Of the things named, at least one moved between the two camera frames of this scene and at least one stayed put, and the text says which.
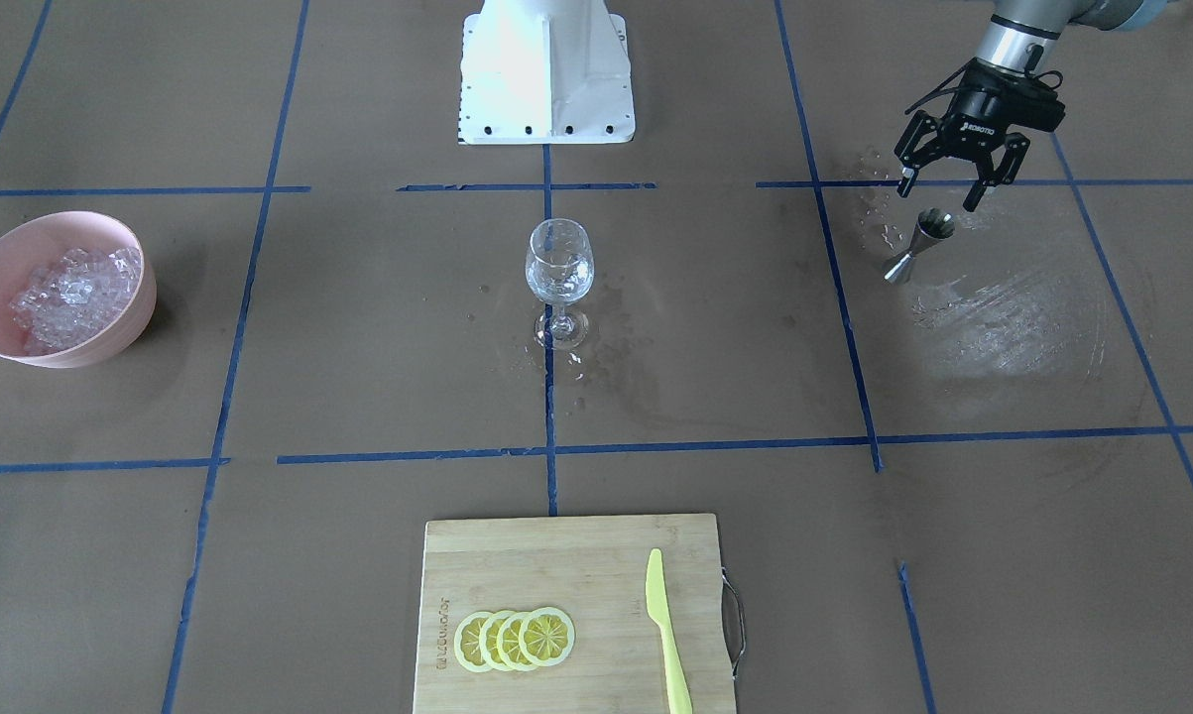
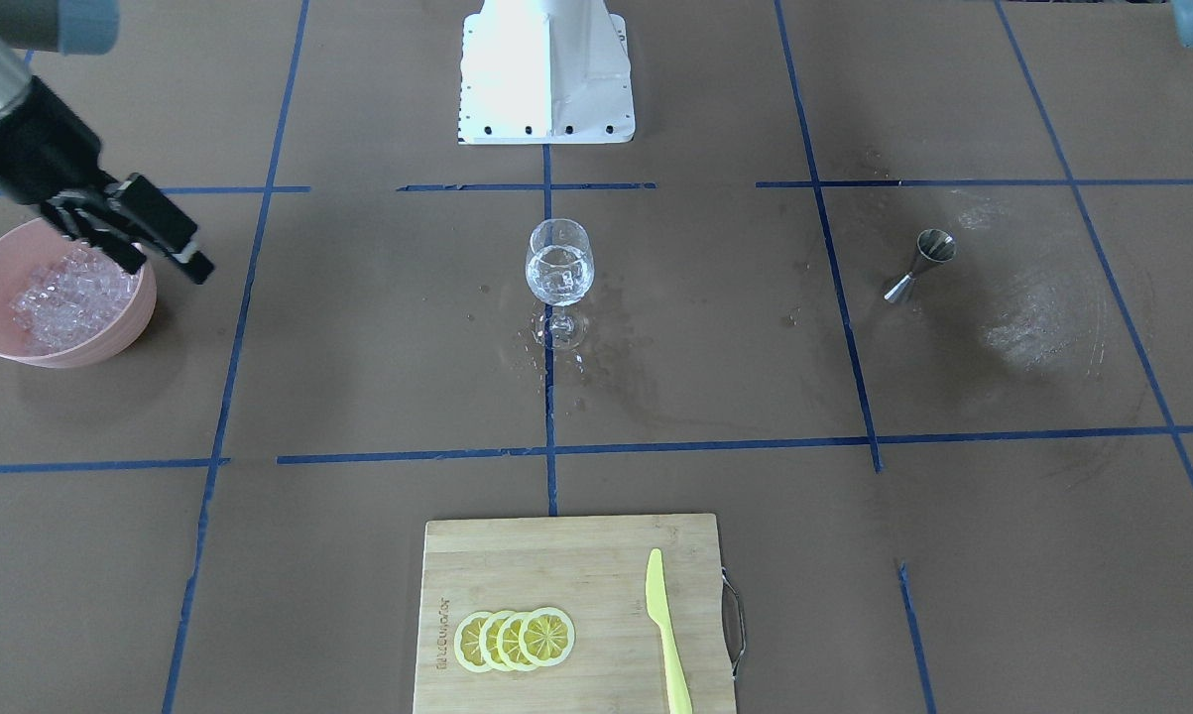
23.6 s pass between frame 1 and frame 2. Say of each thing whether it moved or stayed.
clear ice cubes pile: stayed
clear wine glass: stayed
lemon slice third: stayed
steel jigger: moved
